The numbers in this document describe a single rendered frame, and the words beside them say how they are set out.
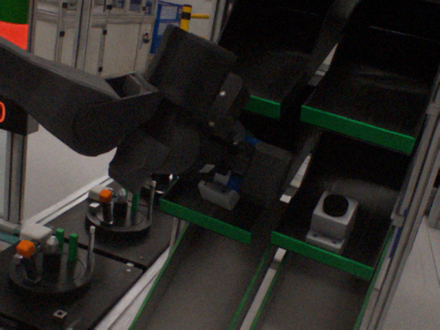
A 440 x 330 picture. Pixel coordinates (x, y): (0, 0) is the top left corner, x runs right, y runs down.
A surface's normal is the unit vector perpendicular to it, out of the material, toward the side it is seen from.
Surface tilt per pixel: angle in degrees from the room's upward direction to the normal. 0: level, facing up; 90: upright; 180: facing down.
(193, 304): 45
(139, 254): 0
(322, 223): 115
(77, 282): 0
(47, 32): 90
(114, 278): 0
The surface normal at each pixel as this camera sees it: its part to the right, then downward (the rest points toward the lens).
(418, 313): 0.18, -0.93
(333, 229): -0.48, 0.59
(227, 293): -0.19, -0.50
